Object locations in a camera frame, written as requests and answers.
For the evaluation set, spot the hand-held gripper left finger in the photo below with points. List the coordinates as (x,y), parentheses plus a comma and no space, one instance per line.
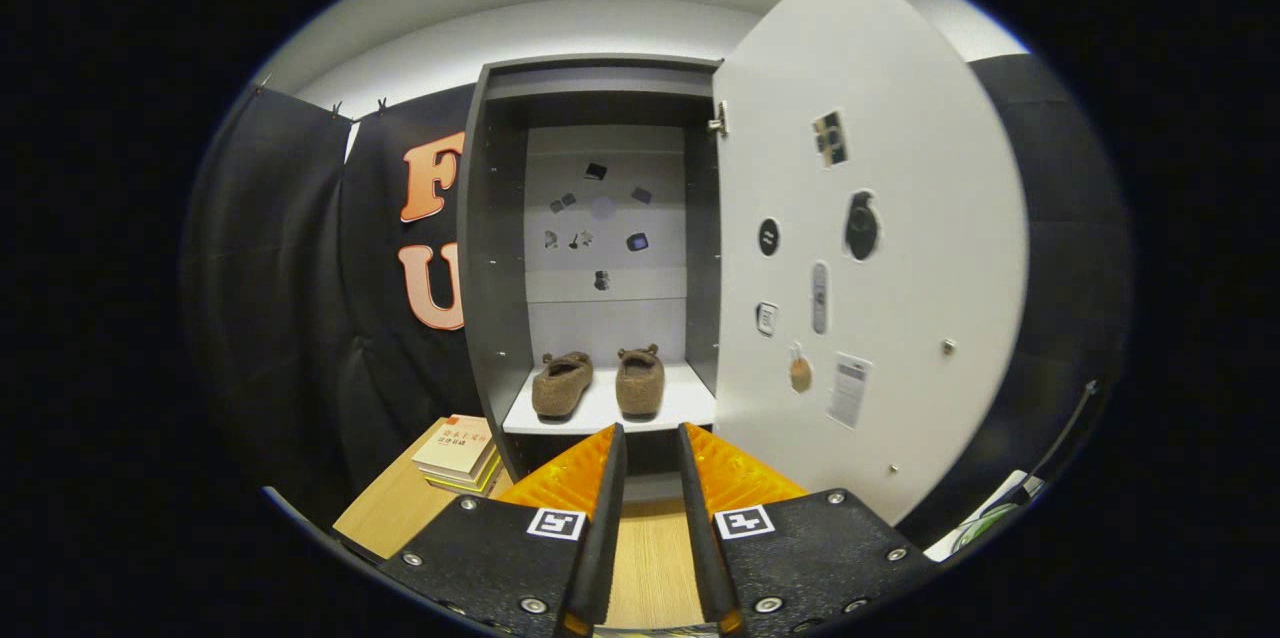
(605,538)

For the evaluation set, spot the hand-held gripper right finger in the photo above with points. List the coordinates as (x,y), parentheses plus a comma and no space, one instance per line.
(700,538)

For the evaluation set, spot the yellow edged book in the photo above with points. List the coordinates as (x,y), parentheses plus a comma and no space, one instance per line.
(478,480)

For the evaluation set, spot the black backdrop cloth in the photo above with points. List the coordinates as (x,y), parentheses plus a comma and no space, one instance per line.
(290,318)

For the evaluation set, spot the beige shoe cabinet door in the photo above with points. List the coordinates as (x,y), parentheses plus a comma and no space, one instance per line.
(900,318)

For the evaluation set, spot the grey cover book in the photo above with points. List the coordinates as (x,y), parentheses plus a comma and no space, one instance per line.
(480,491)

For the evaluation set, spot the white cabinet shelf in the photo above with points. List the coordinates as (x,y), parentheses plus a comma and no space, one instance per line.
(600,413)

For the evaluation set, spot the metal door hinge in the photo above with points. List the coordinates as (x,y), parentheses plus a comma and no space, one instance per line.
(717,123)

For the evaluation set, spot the brown fuzzy shoe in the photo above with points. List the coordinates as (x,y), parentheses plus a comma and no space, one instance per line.
(640,383)
(560,388)

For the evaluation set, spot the dark grey shoe cabinet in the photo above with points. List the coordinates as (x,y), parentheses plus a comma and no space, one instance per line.
(495,318)

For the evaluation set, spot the white plastic object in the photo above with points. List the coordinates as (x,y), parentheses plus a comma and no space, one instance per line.
(985,518)

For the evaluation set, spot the beige cover book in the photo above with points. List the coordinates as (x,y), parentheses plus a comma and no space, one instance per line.
(455,443)

